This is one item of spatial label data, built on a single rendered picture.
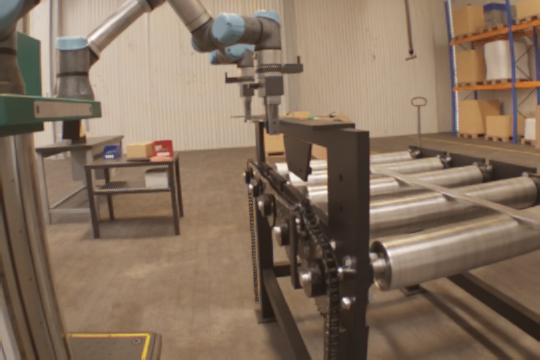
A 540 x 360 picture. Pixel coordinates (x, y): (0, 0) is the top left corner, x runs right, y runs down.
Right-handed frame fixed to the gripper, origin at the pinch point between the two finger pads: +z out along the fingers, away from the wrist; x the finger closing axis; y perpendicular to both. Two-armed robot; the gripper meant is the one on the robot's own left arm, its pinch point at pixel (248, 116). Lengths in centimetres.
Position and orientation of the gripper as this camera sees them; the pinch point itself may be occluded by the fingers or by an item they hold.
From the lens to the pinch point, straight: 152.8
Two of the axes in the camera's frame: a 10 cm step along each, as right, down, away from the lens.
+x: -1.4, -0.6, 9.9
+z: 0.5, 10.0, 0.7
